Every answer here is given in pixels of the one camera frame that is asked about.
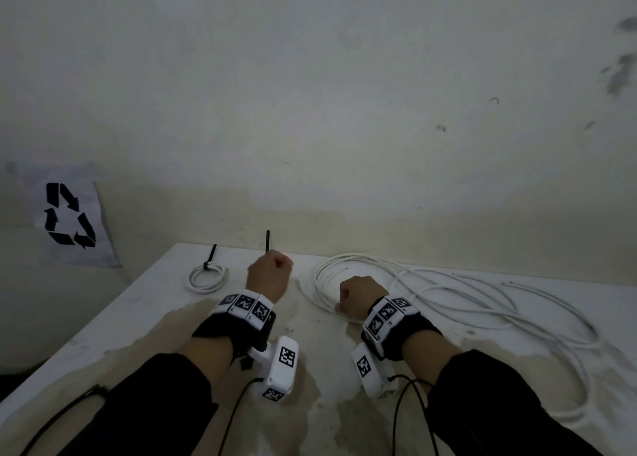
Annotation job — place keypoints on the person's right hand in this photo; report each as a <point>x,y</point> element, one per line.
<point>361,295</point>

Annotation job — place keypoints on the paper sign with arrows symbol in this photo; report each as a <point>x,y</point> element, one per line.
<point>69,217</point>

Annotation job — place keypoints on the white marker wristband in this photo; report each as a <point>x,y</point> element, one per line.
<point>385,319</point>
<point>245,307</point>

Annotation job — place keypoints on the person's left fingers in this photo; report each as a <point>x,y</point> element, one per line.
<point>282,261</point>

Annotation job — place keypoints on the person's right fingers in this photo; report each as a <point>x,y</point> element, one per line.
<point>343,299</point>

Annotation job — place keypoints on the person's left hand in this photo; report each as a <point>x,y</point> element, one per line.
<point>266,277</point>

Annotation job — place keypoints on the person's right forearm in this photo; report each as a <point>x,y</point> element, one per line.
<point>487,406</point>

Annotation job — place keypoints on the person's left forearm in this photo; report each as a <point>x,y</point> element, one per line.
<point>149,401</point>

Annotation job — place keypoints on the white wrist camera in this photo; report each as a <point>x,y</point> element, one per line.
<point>281,366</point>
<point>371,371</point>

